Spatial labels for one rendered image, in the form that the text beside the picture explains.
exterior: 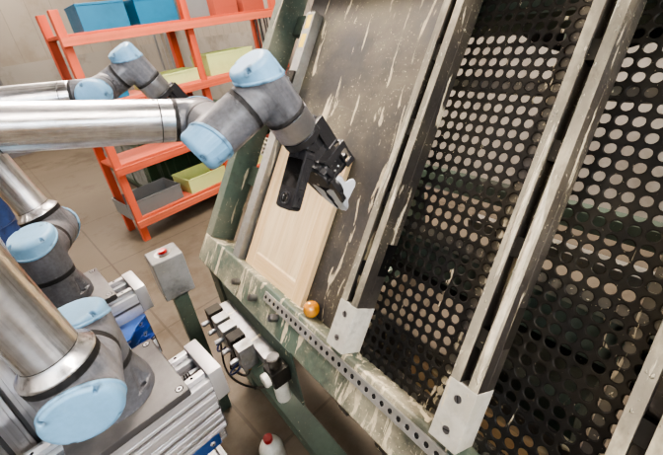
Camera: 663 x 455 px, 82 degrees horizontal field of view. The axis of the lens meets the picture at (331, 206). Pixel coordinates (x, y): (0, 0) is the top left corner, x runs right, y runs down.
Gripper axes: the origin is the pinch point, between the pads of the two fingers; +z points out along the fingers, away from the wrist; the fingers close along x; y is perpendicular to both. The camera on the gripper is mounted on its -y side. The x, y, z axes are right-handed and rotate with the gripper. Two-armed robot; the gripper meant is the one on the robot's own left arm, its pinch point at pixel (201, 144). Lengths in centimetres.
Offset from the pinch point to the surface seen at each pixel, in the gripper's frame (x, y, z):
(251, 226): -2.4, -9.0, 34.9
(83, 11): 247, 60, -33
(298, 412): -20, -56, 103
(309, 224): -33.8, -0.5, 29.3
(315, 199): -33.1, 6.6, 25.5
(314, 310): -49, -21, 37
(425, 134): -69, 26, 10
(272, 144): -3.0, 18.5, 18.5
